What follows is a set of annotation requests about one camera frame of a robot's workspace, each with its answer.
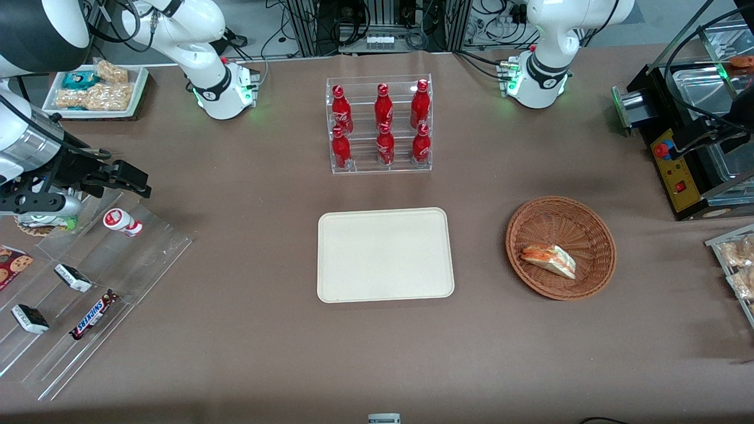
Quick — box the black white snack bar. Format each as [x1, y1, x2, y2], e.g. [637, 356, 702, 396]
[54, 263, 93, 293]
[11, 304, 50, 335]

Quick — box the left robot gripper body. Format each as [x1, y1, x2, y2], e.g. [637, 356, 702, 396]
[716, 88, 754, 145]

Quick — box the clear bagged pastry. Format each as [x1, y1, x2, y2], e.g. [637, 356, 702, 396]
[727, 268, 754, 302]
[720, 236, 754, 269]

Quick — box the large rice cracker bag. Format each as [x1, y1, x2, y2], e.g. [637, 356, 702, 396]
[55, 82, 135, 112]

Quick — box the small rice cracker bag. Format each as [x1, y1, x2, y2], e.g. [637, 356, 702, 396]
[94, 59, 130, 84]

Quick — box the aluminium equipment rack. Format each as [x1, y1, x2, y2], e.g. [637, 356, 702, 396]
[283, 0, 472, 57]

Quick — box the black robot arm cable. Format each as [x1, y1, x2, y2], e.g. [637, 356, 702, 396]
[664, 6, 754, 127]

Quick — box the black food warmer machine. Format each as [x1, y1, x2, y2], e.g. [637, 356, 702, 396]
[611, 18, 754, 222]

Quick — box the clear acrylic bottle rack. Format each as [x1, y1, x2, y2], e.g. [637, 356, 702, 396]
[326, 74, 434, 175]

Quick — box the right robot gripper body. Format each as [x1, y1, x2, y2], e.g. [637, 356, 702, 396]
[41, 141, 118, 198]

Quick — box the white rectangular snack tray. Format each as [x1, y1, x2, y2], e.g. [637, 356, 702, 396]
[42, 64, 150, 121]

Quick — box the white green drink bottle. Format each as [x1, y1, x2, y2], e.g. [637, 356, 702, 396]
[16, 213, 79, 237]

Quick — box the clear acrylic stepped display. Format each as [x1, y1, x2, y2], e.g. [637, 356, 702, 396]
[0, 188, 194, 402]

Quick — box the grey tray of pastry bags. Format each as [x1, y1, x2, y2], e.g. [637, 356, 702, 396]
[705, 224, 754, 329]

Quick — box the teal snack packet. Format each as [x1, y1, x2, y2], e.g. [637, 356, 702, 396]
[62, 71, 101, 91]

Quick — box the white red yogurt bottle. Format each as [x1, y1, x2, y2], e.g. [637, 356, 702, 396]
[103, 208, 144, 238]

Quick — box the snickers chocolate bar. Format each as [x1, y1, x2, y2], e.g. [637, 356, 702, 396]
[70, 289, 120, 342]

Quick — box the cream plastic serving tray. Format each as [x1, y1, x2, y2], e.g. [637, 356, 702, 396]
[317, 207, 455, 303]

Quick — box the red cola bottle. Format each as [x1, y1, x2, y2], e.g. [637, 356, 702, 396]
[331, 126, 353, 170]
[411, 79, 431, 129]
[375, 83, 394, 130]
[376, 122, 396, 166]
[331, 85, 354, 135]
[411, 123, 431, 165]

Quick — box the triangle sandwich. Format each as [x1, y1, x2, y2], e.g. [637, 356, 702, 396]
[520, 244, 577, 280]

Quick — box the brown wicker basket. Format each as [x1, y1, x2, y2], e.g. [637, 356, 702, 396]
[505, 196, 617, 302]

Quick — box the chocolate chip cookie package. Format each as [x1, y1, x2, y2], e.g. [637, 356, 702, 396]
[0, 246, 35, 292]

